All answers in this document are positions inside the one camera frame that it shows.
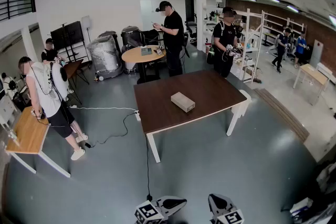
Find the grey-green box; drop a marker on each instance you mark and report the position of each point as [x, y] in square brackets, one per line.
[146, 51]

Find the black monitor on stand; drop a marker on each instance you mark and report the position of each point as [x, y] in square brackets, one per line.
[67, 35]

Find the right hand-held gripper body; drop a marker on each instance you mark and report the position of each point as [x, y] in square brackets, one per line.
[228, 217]

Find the white shelving rack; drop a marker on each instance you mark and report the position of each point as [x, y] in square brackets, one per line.
[286, 22]
[258, 44]

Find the brown floor ramp strip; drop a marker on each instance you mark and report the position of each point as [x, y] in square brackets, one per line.
[283, 112]

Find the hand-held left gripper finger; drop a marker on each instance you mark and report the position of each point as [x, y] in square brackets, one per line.
[173, 210]
[170, 197]

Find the plastic-wrapped machine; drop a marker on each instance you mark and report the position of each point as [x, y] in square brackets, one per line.
[103, 55]

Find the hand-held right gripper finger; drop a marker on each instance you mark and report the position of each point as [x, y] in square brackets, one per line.
[211, 211]
[228, 204]

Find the round wooden table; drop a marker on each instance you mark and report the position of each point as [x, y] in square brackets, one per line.
[136, 56]

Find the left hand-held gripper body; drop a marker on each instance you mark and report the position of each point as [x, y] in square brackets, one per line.
[148, 213]

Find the teal cup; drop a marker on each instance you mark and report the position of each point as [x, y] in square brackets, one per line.
[63, 63]

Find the black phone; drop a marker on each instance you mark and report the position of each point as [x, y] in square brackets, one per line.
[154, 24]

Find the white round backpack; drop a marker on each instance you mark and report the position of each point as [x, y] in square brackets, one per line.
[59, 78]

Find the black office chair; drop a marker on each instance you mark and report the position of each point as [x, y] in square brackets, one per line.
[191, 30]

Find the dark table black legs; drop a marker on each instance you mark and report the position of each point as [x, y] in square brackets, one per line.
[72, 66]

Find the white table lamp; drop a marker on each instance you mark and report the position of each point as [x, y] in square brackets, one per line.
[219, 0]

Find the white light panel on stand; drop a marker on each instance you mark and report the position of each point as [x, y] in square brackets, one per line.
[85, 22]

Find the grey cardboard drawer box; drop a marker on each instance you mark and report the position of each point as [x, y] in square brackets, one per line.
[181, 98]

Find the small light wooden table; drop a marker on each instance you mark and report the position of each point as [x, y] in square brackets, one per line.
[312, 72]

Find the white shelf unit with items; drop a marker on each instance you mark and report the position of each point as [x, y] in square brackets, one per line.
[214, 21]

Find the black folding chair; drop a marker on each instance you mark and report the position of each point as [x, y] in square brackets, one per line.
[151, 38]

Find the light wooden desk white legs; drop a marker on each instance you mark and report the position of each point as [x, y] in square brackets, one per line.
[26, 133]

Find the green black backpack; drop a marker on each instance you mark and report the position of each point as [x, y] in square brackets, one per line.
[210, 55]

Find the white and blue box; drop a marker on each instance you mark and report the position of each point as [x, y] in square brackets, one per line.
[302, 208]

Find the dark wooden table white legs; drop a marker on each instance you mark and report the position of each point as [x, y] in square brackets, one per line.
[162, 102]

